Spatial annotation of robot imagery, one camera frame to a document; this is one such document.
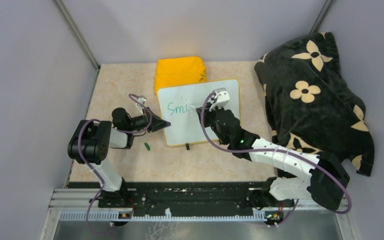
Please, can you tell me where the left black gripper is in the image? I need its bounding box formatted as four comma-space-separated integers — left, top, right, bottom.
126, 106, 171, 133

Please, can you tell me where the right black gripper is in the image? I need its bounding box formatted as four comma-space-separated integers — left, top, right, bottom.
197, 101, 229, 145

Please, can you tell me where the green marker cap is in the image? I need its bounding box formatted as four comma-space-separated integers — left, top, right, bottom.
144, 142, 151, 151

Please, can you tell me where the yellow-framed whiteboard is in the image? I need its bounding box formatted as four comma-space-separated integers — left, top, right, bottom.
157, 79, 241, 147

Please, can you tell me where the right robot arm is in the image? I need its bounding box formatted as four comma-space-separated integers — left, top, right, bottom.
195, 107, 353, 214

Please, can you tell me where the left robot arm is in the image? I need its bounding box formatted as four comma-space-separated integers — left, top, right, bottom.
67, 107, 171, 208

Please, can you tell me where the folded yellow cloth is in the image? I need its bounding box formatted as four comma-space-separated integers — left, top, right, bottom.
154, 56, 207, 94

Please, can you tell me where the black floral blanket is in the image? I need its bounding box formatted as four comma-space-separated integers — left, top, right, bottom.
254, 32, 375, 177

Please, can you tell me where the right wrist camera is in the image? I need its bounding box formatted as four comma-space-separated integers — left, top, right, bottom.
209, 88, 231, 112

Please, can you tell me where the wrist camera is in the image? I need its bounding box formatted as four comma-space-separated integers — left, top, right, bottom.
136, 95, 147, 113
209, 88, 231, 112

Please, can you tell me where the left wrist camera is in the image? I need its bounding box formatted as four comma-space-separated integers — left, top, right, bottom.
136, 95, 147, 113

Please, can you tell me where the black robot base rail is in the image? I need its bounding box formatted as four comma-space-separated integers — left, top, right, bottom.
85, 181, 294, 226

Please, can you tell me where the left metal corner post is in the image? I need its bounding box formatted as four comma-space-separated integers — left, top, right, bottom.
52, 0, 101, 71

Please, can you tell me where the metal corner post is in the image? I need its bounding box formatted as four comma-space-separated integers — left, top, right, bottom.
309, 0, 336, 34
52, 0, 101, 71

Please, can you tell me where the right metal corner post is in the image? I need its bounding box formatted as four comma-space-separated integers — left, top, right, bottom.
309, 0, 336, 34

